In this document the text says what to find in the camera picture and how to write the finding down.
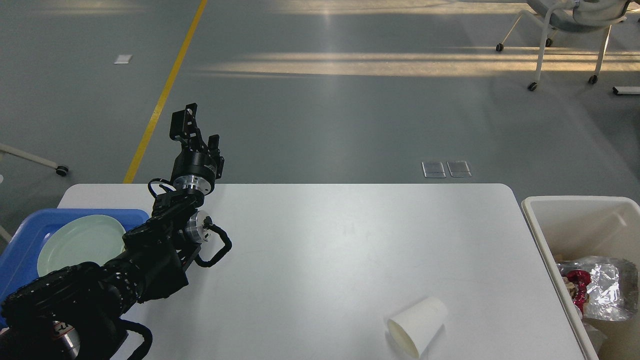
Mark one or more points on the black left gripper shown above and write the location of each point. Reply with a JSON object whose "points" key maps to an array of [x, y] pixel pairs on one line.
{"points": [[193, 168]]}

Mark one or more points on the blue plastic tray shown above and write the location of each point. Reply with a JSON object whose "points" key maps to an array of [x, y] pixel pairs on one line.
{"points": [[19, 260]]}

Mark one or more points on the white bar on floor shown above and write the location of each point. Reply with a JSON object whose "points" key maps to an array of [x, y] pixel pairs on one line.
{"points": [[626, 90]]}

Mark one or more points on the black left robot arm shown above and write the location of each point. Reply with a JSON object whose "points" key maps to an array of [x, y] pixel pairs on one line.
{"points": [[76, 313]]}

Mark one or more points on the white rolling chair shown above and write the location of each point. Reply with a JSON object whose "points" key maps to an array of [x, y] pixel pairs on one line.
{"points": [[572, 17]]}

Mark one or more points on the white caster leg left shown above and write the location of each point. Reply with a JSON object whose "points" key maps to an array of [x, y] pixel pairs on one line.
{"points": [[61, 169]]}

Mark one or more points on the red crushed wrapper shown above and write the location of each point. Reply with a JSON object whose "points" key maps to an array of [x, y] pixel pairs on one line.
{"points": [[577, 283]]}

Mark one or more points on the clear floor plate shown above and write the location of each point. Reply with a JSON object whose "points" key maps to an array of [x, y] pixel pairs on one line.
{"points": [[434, 170], [459, 169]]}

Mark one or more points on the white plastic bin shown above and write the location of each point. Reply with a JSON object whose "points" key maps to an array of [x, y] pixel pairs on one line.
{"points": [[570, 227]]}

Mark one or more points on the foil bag with brown paper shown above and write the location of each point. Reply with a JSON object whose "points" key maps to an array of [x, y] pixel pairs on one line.
{"points": [[613, 290]]}

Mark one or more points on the white paper cup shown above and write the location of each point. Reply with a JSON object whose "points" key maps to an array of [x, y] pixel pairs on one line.
{"points": [[414, 328]]}

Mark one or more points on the pale green plate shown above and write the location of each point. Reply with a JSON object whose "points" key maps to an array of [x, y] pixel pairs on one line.
{"points": [[93, 238]]}

